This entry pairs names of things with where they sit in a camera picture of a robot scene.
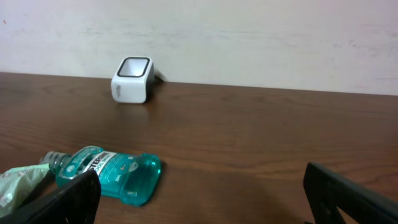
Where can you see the white barcode scanner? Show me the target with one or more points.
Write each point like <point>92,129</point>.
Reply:
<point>135,80</point>

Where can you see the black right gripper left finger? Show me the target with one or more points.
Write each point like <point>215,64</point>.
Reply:
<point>75,202</point>

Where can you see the light green tissue pack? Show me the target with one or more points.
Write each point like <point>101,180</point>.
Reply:
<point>18,183</point>

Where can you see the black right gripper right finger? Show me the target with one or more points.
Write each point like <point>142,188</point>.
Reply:
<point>328,193</point>

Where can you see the blue mouthwash bottle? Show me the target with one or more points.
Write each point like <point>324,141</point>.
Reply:
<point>130,178</point>

